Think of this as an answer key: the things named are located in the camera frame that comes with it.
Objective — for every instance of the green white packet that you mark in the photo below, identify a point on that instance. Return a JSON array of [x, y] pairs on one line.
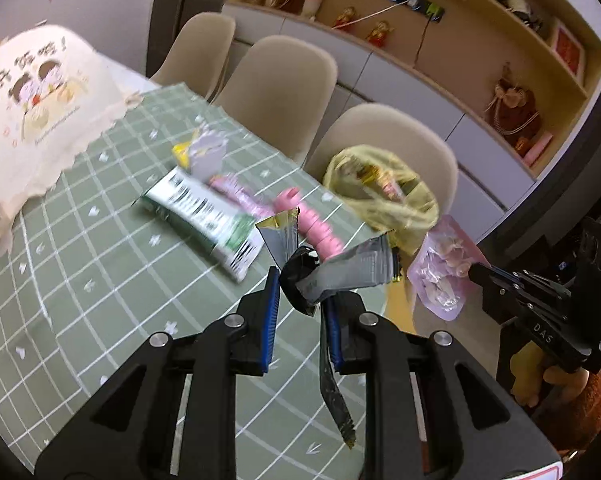
[[195, 205]]

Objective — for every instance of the wooden wall shelf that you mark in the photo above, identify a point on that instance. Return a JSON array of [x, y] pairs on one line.
[[460, 45]]

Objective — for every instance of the yellow red wrapper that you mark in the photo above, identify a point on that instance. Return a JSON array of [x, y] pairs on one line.
[[368, 176]]

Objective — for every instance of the pink bead toy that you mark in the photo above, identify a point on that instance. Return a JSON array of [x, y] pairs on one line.
[[315, 225]]

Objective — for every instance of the white cabinet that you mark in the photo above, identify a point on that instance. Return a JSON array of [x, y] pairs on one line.
[[415, 95]]

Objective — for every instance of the black wrapper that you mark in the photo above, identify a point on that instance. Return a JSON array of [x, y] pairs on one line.
[[298, 275]]

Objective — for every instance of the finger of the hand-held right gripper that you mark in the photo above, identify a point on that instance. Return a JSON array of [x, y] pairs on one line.
[[500, 285]]

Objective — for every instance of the pink box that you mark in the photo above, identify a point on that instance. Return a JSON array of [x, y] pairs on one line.
[[536, 149]]

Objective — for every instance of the green checked tablecloth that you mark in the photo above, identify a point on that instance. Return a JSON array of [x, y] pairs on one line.
[[105, 280]]

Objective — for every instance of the silver gold-edged wrapper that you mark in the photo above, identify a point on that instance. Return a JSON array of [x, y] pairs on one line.
[[280, 240]]

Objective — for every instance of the pink snack packet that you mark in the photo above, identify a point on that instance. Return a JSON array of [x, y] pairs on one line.
[[235, 191]]

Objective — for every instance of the red picture frame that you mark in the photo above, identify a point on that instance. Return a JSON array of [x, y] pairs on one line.
[[568, 50]]

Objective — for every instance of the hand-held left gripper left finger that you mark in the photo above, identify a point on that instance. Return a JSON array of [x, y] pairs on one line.
[[271, 320]]

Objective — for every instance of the grey foil wrapper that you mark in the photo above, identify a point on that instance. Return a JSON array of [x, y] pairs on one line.
[[353, 270]]

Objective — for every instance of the white cup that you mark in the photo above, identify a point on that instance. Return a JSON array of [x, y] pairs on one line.
[[314, 2]]

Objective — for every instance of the yellow snack packet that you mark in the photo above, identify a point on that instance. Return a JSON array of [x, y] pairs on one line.
[[205, 155]]

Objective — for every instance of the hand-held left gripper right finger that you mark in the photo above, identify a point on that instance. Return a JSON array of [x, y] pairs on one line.
[[332, 335]]

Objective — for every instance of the yellow-green plastic bag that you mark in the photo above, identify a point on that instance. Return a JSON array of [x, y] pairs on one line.
[[410, 210]]

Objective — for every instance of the cream printed food cover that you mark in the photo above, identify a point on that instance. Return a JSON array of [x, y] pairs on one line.
[[45, 125]]

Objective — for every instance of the pink clear plastic bag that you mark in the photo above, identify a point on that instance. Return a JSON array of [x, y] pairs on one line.
[[438, 260]]

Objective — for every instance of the person's right hand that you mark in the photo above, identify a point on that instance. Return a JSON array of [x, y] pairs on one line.
[[525, 375]]

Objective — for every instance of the red figurine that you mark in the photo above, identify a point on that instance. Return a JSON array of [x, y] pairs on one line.
[[345, 17], [378, 34]]

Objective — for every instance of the beige chair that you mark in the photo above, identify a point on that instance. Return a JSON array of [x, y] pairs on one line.
[[275, 85], [380, 125], [195, 50]]

